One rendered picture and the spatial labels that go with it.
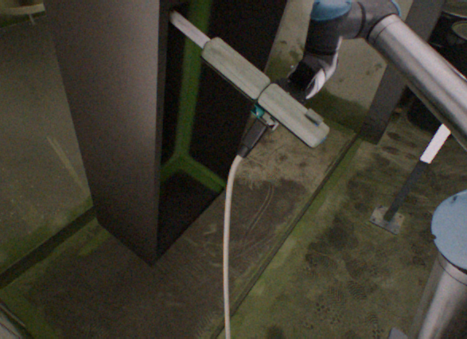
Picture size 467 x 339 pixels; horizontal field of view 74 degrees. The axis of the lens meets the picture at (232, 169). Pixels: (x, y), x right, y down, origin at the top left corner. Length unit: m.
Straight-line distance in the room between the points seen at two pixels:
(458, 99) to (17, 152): 2.01
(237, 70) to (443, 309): 0.58
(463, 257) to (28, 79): 2.12
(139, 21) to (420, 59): 0.59
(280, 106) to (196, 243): 1.55
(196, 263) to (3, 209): 1.11
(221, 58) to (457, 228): 0.51
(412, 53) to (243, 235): 1.57
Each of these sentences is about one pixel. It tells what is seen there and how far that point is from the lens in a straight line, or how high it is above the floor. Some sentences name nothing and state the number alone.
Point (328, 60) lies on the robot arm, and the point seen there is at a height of 1.44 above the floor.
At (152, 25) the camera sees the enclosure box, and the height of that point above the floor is 1.58.
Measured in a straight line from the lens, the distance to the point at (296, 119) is 0.63.
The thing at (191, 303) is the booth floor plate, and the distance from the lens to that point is 1.90.
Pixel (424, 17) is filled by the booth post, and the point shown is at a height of 1.09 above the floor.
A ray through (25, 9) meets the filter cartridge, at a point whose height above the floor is 1.27.
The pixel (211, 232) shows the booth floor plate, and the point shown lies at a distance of 2.11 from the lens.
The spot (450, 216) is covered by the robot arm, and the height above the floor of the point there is 1.41.
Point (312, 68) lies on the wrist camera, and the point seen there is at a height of 1.49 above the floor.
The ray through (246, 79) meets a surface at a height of 1.49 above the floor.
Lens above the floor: 1.80
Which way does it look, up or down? 45 degrees down
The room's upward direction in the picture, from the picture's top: 3 degrees clockwise
